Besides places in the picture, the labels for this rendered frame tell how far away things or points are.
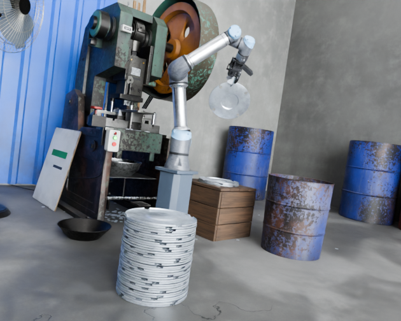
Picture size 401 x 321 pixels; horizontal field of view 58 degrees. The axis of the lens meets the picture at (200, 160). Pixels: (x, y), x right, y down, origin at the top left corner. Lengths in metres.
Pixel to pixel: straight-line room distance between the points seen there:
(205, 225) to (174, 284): 1.04
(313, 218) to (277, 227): 0.22
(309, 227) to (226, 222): 0.53
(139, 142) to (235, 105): 0.72
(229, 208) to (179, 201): 0.45
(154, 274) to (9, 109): 2.54
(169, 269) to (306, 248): 1.13
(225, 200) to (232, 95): 0.73
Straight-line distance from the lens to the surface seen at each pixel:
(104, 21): 2.64
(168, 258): 1.38
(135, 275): 1.42
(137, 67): 2.72
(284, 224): 2.27
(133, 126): 2.58
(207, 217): 2.39
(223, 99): 2.55
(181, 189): 2.06
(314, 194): 2.25
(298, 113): 5.65
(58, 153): 2.97
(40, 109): 3.69
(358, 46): 5.43
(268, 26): 5.71
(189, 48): 2.86
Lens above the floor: 0.63
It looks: 3 degrees down
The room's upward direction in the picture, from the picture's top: 8 degrees clockwise
